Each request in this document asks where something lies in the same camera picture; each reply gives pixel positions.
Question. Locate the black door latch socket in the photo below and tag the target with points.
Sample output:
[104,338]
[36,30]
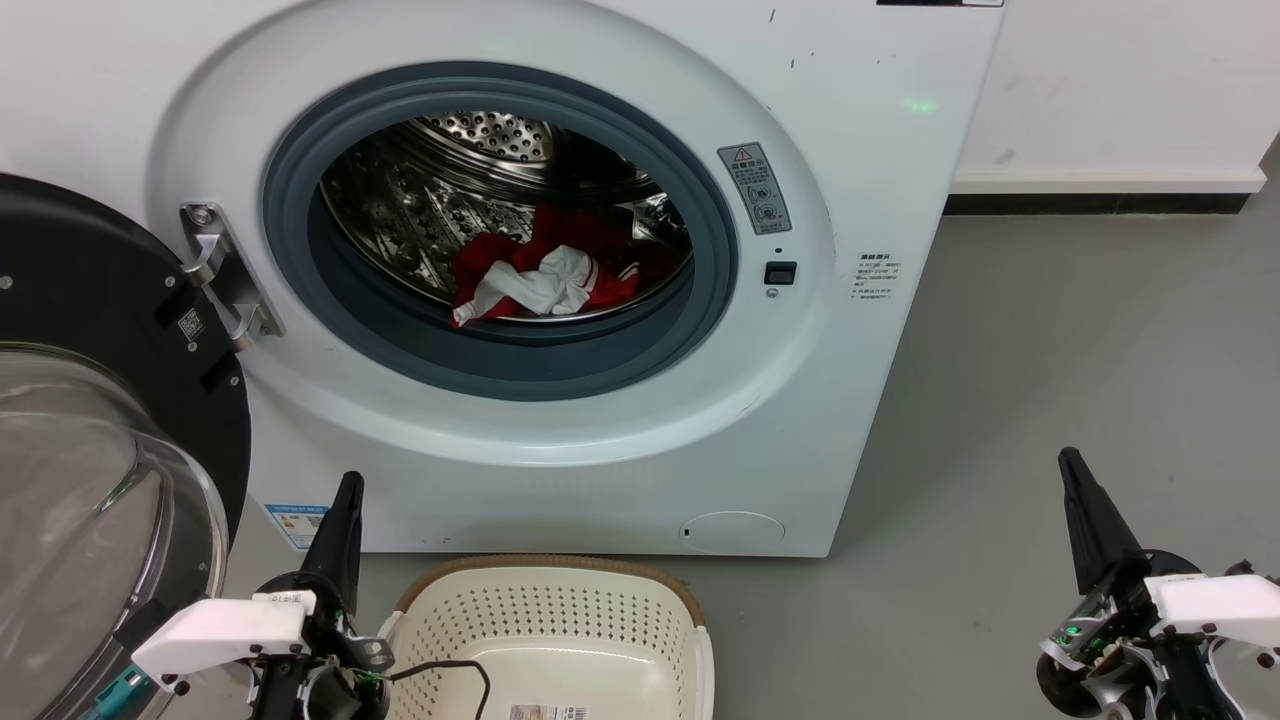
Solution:
[780,272]

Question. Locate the red garment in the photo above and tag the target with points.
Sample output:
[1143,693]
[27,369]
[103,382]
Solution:
[560,270]

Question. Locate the round white filter cover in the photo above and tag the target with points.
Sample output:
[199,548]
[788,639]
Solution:
[732,532]

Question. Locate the silver door hinge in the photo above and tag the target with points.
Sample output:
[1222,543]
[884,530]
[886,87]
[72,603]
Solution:
[228,272]

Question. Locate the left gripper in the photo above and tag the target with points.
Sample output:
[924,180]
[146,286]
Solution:
[225,630]

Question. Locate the washing machine door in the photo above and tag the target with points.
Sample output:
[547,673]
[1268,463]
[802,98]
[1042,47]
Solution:
[90,300]

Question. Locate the cream perforated laundry basket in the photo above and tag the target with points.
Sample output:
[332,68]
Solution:
[560,630]

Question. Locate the stainless steel washing machine drum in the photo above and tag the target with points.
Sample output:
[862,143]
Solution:
[420,200]

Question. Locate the white QR code sticker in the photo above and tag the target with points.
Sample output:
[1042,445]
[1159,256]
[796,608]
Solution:
[191,324]

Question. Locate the blue energy label sticker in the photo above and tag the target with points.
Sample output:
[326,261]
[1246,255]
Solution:
[296,524]

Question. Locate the grey rubber door gasket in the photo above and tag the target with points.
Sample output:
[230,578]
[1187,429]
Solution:
[715,290]

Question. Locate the grey warning sticker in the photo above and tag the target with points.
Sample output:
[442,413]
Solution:
[754,187]

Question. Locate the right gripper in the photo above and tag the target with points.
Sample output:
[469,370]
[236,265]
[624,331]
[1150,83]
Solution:
[1200,620]

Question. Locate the paper label with barcode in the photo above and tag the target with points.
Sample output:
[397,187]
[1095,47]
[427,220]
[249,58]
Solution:
[548,712]

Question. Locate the white and black baseboard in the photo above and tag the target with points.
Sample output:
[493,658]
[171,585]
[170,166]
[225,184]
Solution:
[1100,190]

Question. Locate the white front-load washing machine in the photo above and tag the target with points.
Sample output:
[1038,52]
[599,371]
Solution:
[860,420]

